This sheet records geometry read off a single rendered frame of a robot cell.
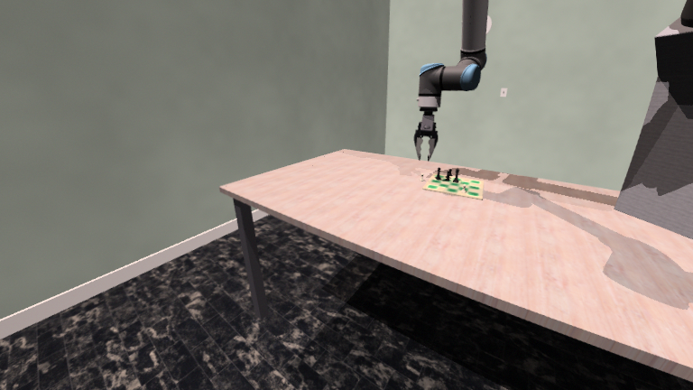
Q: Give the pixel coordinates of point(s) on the green and cream chessboard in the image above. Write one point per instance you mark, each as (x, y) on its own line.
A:
(474, 188)

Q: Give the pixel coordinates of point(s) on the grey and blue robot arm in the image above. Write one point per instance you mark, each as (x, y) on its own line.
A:
(435, 78)

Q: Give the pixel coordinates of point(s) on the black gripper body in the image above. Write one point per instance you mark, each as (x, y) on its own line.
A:
(428, 113)

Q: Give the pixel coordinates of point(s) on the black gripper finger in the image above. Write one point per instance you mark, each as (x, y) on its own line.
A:
(432, 142)
(418, 141)

